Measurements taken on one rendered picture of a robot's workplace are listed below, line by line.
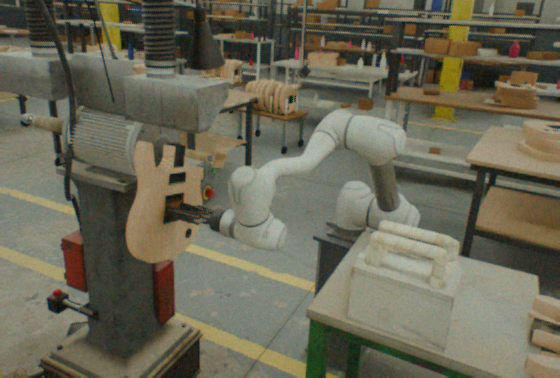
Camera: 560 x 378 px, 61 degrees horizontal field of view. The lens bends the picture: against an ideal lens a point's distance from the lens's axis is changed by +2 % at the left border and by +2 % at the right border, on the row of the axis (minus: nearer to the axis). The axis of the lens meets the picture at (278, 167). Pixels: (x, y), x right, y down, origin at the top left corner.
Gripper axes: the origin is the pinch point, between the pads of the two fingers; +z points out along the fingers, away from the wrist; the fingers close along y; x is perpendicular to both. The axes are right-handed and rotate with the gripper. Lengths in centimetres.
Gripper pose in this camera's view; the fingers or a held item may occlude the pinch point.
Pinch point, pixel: (174, 208)
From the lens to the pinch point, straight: 163.5
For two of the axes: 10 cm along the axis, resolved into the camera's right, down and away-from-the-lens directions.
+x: 1.3, -9.8, -1.4
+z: -8.9, -1.8, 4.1
